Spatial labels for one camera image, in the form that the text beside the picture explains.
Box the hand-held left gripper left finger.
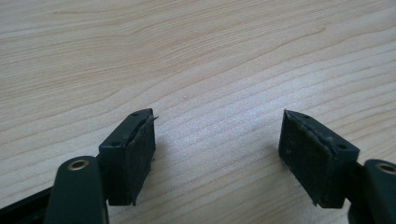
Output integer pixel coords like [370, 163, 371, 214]
[97, 107, 159, 206]

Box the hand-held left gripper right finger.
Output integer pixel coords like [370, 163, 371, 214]
[277, 108, 361, 209]

